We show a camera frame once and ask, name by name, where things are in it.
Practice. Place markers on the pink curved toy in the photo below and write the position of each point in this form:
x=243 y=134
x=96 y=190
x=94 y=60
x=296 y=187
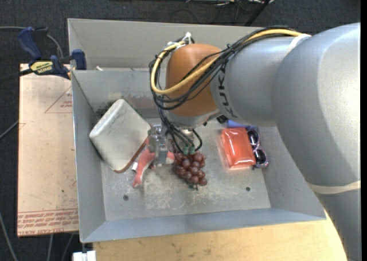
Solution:
x=143 y=163

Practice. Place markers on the dark red toy grapes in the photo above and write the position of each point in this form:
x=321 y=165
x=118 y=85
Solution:
x=191 y=168

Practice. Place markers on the pale grey flat block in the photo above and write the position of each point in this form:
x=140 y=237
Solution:
x=119 y=133

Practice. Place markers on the grey metal bin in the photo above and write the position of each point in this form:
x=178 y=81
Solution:
x=200 y=196

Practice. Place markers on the light blue flat piece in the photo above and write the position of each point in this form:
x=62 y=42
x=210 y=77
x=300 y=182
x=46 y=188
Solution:
x=235 y=124

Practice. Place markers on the purple-framed sunglasses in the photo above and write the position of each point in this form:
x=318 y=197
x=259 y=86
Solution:
x=260 y=155

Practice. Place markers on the brown cardboard board, red print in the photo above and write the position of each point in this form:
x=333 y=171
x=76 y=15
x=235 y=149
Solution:
x=46 y=153

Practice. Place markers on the black cylinder on white bracket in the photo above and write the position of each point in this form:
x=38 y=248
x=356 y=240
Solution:
x=221 y=118

